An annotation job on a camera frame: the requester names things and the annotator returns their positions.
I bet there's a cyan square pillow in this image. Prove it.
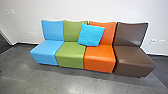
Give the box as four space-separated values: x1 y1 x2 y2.
77 22 106 47

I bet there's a green sofa seat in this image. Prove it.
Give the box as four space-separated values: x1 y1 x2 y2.
54 20 88 70

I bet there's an orange sofa seat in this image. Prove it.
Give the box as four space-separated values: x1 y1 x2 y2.
83 21 117 74

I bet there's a blue sofa seat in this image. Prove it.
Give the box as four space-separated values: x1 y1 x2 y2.
29 19 65 67

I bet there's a brown sofa seat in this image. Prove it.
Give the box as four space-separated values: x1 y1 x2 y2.
112 22 157 79

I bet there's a white double wall outlet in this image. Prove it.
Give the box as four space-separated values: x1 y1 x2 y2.
149 38 166 45

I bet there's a white wall switch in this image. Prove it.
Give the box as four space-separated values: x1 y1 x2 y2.
4 8 16 15

